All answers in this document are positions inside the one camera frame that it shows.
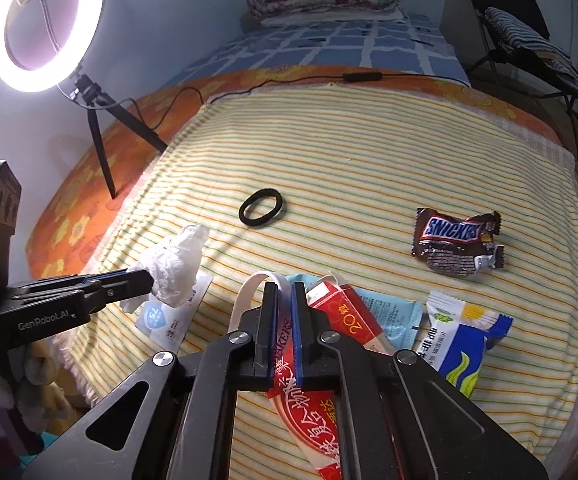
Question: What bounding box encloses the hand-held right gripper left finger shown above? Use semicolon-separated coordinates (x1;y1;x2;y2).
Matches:
21;282;277;480

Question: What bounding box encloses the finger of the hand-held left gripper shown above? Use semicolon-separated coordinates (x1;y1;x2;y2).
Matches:
9;269;156;315
5;268;132;300

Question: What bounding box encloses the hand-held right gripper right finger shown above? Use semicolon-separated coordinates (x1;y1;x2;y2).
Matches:
291;282;550;480

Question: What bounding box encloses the white blue wipe sachet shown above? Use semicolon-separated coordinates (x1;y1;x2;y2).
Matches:
134;270;215;353

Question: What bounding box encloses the white tissue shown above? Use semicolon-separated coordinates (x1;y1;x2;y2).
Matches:
119;224;211;313

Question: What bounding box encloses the red white snack bag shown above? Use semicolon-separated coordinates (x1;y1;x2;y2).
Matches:
229;271;387;480

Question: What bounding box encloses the light blue sachet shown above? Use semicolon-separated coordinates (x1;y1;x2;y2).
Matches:
356;287;424;352

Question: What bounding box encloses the black hair tie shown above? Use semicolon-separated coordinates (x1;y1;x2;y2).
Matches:
238;187;286;228

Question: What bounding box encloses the white blue green candy wrapper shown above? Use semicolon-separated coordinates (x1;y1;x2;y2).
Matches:
413;290;515;400

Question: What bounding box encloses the brown chocolate bar wrapper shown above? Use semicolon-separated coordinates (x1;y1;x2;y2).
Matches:
410;206;506;279

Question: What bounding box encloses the yellow striped fringed blanket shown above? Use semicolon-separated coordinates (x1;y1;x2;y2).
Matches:
51;79;578;468

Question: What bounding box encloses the blue checked bedsheet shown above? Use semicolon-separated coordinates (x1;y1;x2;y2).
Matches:
176;10;470;86

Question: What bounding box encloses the white folded cloth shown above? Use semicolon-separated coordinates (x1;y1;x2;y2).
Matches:
260;7;407;28

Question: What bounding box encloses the white ring light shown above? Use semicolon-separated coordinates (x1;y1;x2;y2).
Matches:
0;0;118;93

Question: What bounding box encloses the black cable with inline switch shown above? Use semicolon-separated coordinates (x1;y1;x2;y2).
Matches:
129;72;470;131

